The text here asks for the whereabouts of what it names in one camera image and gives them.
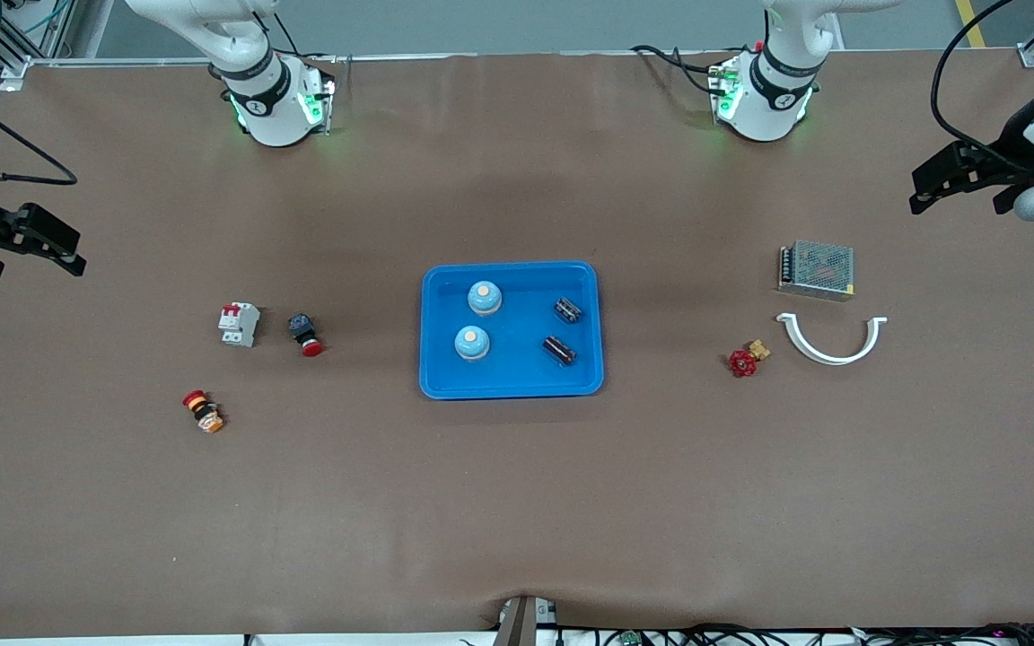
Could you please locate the metal table clamp bracket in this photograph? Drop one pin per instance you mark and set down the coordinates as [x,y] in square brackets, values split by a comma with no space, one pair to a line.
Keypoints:
[526,624]

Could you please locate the brown table mat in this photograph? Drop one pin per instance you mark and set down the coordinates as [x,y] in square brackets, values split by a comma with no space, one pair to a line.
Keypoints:
[517,520]

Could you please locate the blue plastic tray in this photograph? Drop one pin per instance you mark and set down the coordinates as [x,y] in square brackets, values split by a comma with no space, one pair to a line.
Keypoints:
[517,372]

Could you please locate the large black electrolytic capacitor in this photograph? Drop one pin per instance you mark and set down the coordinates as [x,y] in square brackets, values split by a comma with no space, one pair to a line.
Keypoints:
[559,350]

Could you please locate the black red mushroom push button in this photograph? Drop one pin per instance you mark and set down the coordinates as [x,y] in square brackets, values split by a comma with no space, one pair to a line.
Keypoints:
[303,330]

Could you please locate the red yellow emergency stop button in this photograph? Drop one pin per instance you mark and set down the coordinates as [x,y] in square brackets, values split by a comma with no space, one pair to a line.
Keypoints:
[203,411]

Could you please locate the white curved plastic clamp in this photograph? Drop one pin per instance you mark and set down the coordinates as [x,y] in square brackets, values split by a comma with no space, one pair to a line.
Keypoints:
[833,360]

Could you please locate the small black electrolytic capacitor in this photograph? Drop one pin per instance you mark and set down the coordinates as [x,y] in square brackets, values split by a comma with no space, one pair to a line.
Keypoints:
[568,310]

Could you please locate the metal mesh power supply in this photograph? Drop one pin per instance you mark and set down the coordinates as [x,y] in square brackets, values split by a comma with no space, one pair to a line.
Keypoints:
[818,269]

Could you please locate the blue call bell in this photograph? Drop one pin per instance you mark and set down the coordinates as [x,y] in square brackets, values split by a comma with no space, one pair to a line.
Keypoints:
[485,299]
[472,343]

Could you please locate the white circuit breaker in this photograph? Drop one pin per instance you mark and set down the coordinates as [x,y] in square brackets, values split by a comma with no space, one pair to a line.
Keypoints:
[239,325]

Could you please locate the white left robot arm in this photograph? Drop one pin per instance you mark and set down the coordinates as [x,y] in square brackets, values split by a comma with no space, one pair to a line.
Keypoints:
[773,108]

